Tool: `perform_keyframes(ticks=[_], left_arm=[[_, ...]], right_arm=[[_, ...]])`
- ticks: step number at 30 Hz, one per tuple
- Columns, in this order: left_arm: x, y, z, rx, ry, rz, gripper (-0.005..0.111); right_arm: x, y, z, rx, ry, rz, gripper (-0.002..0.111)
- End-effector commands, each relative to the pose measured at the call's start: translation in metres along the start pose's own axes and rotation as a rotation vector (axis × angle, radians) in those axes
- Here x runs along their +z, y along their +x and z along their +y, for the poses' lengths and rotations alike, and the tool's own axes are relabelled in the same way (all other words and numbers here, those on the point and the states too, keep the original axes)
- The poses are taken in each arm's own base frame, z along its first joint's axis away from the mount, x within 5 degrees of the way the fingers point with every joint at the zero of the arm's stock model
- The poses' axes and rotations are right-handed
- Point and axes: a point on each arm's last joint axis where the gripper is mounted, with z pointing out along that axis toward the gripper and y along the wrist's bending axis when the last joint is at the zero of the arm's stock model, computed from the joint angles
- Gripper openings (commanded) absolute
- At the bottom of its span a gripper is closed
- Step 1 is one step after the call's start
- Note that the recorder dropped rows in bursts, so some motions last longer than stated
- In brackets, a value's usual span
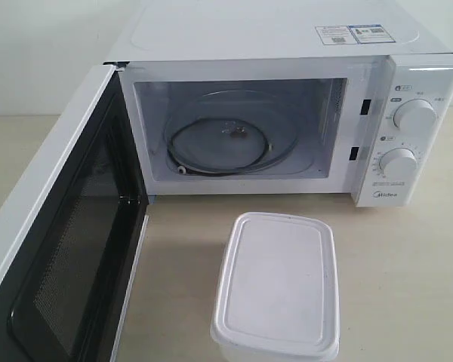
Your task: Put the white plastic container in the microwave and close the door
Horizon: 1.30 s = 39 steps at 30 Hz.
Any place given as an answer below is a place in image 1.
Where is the glass turntable plate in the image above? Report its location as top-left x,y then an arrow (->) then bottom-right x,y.
164,90 -> 300,176

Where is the white plastic lidded container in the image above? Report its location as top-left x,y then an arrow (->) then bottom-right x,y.
210,212 -> 341,361

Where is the white Midea microwave body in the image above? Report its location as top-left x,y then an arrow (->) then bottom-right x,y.
105,1 -> 453,207

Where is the white control knob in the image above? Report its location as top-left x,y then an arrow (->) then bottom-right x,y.
393,99 -> 436,134
379,148 -> 418,178

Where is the white microwave door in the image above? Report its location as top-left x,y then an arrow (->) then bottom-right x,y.
0,63 -> 148,361

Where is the white blue label sticker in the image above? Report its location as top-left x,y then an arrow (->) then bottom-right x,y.
315,24 -> 396,45

